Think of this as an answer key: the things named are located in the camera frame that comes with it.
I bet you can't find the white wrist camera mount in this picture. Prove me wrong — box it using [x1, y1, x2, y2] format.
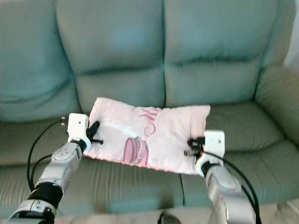
[203, 130, 226, 157]
[67, 113, 91, 141]

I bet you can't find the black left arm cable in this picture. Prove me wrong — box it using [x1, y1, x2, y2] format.
[27, 119, 71, 191]

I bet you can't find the black robot foot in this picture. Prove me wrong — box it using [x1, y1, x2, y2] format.
[157, 212, 184, 224]

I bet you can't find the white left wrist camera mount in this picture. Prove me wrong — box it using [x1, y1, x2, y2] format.
[67, 113, 91, 141]

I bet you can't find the pink printed pillow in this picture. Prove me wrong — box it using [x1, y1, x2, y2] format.
[83, 97, 212, 175]

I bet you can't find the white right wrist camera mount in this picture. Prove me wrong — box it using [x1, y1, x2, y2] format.
[203, 130, 226, 157]

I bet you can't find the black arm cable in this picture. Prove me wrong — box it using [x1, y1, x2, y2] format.
[27, 119, 71, 191]
[202, 151, 263, 224]

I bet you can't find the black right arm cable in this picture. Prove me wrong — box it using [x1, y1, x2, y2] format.
[202, 151, 263, 224]

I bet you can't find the green leather sofa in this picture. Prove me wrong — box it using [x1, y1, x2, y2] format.
[0, 0, 299, 220]

